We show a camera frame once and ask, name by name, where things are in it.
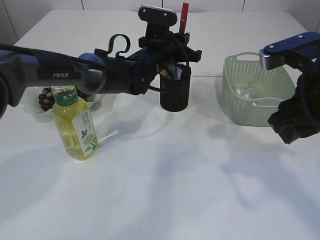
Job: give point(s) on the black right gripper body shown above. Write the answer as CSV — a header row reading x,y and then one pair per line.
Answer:
x,y
307,93

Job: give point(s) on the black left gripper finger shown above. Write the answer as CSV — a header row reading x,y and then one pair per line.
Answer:
x,y
182,38
192,55

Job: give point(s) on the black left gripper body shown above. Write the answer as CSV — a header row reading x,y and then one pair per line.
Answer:
x,y
155,55

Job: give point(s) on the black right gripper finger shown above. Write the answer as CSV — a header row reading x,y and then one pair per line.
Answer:
x,y
290,122

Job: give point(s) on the blue scissors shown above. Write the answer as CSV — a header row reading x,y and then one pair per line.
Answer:
x,y
171,70

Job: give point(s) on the gold glitter pen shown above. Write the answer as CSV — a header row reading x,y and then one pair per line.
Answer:
x,y
163,73

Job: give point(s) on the red glitter pen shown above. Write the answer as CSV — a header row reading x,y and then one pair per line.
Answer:
x,y
183,18

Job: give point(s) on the clear plastic sheet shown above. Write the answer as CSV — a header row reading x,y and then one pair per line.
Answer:
x,y
244,91

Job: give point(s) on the yellow tea bottle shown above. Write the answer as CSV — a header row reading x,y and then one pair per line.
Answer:
x,y
74,122

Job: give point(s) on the purple artificial grape bunch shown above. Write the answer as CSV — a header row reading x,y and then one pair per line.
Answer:
x,y
46,99

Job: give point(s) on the pink scissors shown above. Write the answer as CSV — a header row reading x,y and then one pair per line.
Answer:
x,y
178,71

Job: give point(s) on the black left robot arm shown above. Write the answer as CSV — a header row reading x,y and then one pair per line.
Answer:
x,y
100,73

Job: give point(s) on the black mesh pen holder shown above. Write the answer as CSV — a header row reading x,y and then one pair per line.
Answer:
x,y
174,94

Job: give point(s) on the green woven plastic basket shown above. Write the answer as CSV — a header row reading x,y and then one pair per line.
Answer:
x,y
272,87

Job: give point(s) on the pale green wavy plate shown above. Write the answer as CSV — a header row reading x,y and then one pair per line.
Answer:
x,y
31,104

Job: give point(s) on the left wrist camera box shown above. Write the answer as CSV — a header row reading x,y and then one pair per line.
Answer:
x,y
159,20

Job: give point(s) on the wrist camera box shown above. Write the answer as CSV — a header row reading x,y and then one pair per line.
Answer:
x,y
297,51
159,20

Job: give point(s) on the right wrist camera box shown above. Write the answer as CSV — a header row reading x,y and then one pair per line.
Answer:
x,y
297,51

